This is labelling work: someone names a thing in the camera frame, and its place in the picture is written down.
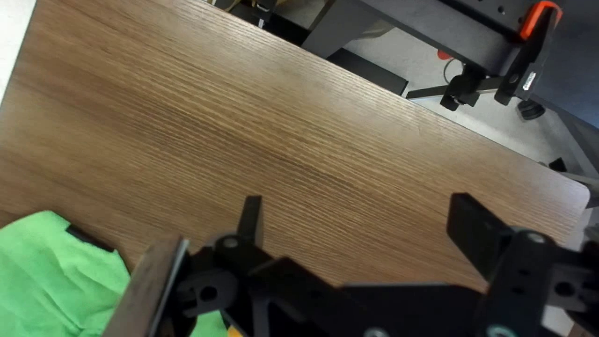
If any green cloth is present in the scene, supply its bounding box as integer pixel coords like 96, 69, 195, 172
0, 209, 230, 337

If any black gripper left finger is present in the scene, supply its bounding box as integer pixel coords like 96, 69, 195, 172
212, 192, 277, 271

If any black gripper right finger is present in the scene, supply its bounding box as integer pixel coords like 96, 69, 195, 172
446, 191, 558, 337

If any orange clamp handle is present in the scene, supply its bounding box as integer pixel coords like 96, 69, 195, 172
517, 0, 565, 43

